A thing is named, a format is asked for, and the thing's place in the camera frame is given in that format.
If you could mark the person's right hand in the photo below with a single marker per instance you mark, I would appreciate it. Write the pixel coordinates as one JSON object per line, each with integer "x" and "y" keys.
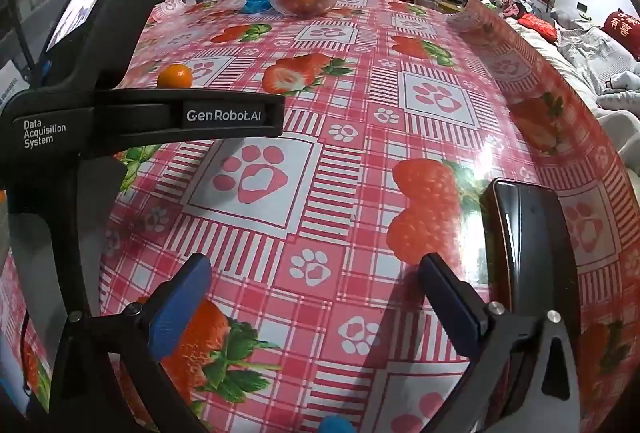
{"x": 335, "y": 425}

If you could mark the clear glass bowl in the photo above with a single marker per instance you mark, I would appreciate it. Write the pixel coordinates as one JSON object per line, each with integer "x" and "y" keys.
{"x": 305, "y": 5}

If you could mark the red cushion with gold print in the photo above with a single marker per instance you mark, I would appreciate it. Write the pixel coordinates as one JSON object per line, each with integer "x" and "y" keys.
{"x": 620, "y": 25}

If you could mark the sofa with grey bedding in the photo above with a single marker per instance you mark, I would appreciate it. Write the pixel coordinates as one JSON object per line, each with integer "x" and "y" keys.
{"x": 590, "y": 58}

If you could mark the blue plastic bag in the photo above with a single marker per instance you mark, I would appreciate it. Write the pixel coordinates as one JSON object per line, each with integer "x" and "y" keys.
{"x": 257, "y": 3}

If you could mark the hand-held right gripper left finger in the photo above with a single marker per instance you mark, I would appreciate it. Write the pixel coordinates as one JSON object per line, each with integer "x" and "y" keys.
{"x": 180, "y": 308}

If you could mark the strawberry print red tablecloth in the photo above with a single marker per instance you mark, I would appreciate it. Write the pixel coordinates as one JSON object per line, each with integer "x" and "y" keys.
{"x": 350, "y": 193}

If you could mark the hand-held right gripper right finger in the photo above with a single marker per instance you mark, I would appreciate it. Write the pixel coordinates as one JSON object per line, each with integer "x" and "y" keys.
{"x": 450, "y": 308}

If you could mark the plain red cushion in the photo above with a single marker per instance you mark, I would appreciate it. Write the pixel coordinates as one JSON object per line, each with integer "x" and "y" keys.
{"x": 537, "y": 25}

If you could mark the small orange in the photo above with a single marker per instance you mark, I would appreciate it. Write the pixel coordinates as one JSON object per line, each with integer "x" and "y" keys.
{"x": 175, "y": 75}

